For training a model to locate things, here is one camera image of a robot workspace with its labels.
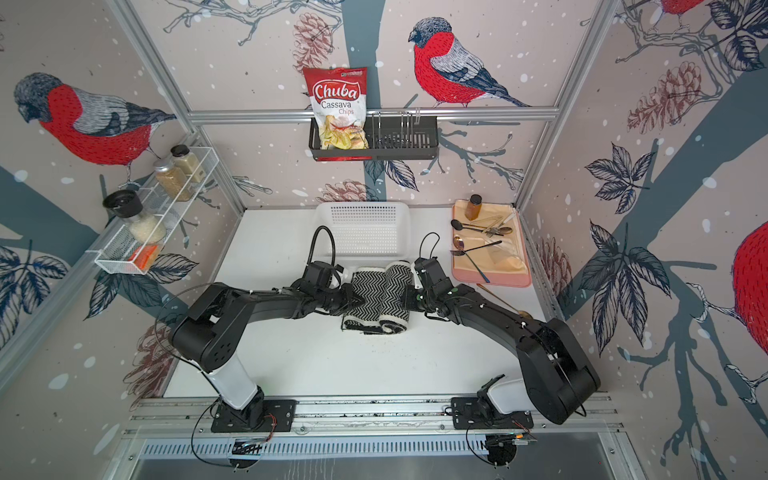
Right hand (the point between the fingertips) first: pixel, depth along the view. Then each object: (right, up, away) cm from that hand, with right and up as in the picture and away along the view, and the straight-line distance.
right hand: (400, 297), depth 87 cm
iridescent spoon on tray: (+40, +20, +24) cm, 50 cm away
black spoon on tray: (+23, +22, +27) cm, 42 cm away
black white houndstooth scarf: (-5, -3, -5) cm, 7 cm away
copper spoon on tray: (+22, +15, +20) cm, 33 cm away
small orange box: (-58, +14, -21) cm, 64 cm away
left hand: (-9, -1, +3) cm, 10 cm away
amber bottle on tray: (+29, +29, +26) cm, 48 cm away
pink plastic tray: (+34, +13, +20) cm, 42 cm away
